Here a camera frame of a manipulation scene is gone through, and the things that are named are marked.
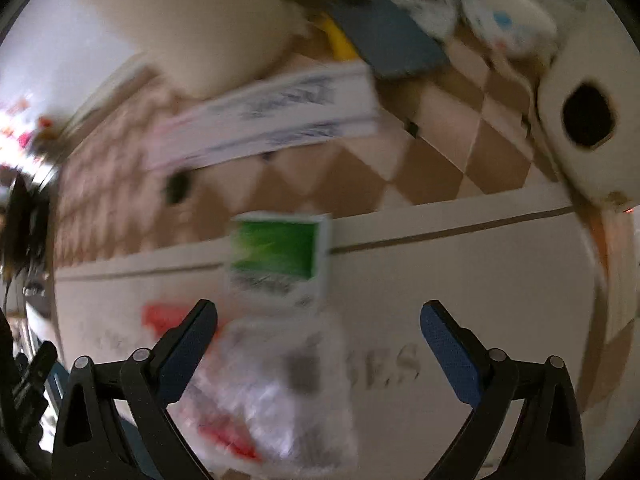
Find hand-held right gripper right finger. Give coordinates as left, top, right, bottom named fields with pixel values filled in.
left=420, top=300, right=586, bottom=480

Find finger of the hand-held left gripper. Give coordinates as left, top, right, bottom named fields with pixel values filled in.
left=10, top=341, right=58, bottom=433

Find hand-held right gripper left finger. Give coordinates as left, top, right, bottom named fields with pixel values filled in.
left=52, top=299, right=218, bottom=480

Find clear printed plastic bag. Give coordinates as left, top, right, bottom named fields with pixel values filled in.
left=185, top=310, right=358, bottom=476

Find small green white box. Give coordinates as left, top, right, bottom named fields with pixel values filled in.
left=222, top=211, right=333, bottom=313

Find checkered table mat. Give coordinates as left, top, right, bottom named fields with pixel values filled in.
left=50, top=10, right=640, bottom=480

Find long white carton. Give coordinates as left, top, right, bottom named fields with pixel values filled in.
left=145, top=62, right=383, bottom=173

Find cream electric kettle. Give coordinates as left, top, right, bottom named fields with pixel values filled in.
left=535, top=25, right=640, bottom=211

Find cream utensil holder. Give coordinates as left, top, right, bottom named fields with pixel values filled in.
left=85, top=0, right=296, bottom=101

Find yellow tool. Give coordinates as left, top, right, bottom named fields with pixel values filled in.
left=320, top=12, right=358, bottom=61

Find white patterned bowl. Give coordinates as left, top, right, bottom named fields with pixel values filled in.
left=460, top=0, right=558, bottom=58

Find colourful wall stickers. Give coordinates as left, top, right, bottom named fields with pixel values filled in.
left=0, top=90, right=56, bottom=171

